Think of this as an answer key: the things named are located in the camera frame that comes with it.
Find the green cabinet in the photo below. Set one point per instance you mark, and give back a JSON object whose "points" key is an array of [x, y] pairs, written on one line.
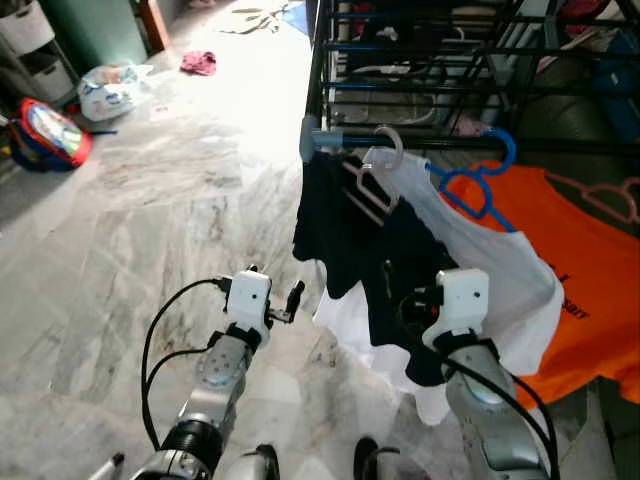
{"points": [[95, 30]]}

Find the silver robot right leg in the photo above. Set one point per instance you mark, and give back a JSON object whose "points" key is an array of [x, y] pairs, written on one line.
{"points": [[385, 462]]}

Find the orange t-shirt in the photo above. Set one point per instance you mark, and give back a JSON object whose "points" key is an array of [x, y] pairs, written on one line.
{"points": [[590, 300]]}

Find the silver robot leg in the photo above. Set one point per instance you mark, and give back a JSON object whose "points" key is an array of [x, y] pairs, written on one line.
{"points": [[385, 462], [255, 465]]}

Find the small pink cloth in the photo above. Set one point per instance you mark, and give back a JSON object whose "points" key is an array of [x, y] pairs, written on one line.
{"points": [[198, 63]]}

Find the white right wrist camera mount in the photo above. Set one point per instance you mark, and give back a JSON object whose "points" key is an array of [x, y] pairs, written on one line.
{"points": [[462, 300]]}

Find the pink plastic hanger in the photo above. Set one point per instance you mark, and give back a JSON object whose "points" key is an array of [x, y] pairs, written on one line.
{"points": [[575, 187], [372, 158]]}

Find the black metal drying rack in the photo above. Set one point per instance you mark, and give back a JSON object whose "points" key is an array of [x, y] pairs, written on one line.
{"points": [[322, 138]]}

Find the navy blue garment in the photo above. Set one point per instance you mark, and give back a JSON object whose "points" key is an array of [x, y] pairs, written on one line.
{"points": [[330, 220]]}

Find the silver robot left leg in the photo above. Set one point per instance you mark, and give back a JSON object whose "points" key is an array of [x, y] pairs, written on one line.
{"points": [[255, 465]]}

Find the red blue backpack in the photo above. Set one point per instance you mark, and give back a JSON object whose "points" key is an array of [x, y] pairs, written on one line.
{"points": [[55, 135]]}

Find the white plastic bag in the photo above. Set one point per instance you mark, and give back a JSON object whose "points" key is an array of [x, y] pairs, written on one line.
{"points": [[110, 92]]}

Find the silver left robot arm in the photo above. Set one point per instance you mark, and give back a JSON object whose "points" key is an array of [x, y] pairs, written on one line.
{"points": [[220, 370]]}

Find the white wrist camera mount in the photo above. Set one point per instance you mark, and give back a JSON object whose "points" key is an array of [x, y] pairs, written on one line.
{"points": [[462, 300], [248, 300]]}

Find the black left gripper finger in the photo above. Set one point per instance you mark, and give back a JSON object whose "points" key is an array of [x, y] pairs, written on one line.
{"points": [[295, 298]]}

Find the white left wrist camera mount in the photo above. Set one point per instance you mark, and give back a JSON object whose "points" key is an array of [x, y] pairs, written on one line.
{"points": [[248, 300]]}

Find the white t-shirt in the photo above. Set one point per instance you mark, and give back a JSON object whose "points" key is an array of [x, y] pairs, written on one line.
{"points": [[500, 270]]}

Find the grey drawer unit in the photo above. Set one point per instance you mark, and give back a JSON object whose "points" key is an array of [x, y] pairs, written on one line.
{"points": [[25, 30]]}

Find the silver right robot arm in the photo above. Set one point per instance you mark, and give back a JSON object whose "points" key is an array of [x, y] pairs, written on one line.
{"points": [[480, 400]]}

